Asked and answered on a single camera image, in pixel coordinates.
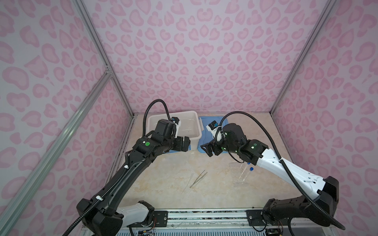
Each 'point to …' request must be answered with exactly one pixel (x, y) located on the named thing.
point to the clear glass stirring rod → (186, 185)
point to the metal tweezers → (196, 181)
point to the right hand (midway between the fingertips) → (208, 140)
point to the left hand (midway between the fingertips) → (182, 138)
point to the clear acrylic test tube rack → (240, 173)
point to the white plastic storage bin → (190, 126)
